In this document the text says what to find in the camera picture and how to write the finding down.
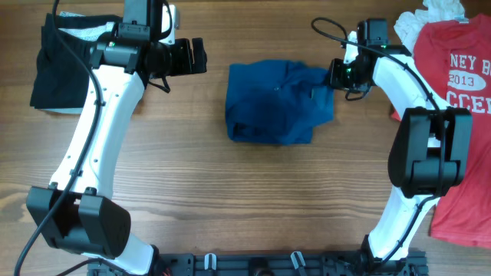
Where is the blue polo shirt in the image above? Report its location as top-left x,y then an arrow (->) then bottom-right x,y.
225,60 -> 334,146

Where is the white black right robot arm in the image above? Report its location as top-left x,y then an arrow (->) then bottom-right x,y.
327,44 -> 472,274

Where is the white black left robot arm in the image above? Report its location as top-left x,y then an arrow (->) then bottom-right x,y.
26,37 -> 207,275

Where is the white crumpled cloth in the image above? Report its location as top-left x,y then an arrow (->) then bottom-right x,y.
394,0 -> 470,54

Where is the red printed t-shirt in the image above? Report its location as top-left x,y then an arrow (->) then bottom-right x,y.
390,13 -> 491,249

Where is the folded black garment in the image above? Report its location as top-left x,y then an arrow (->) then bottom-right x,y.
30,11 -> 122,113

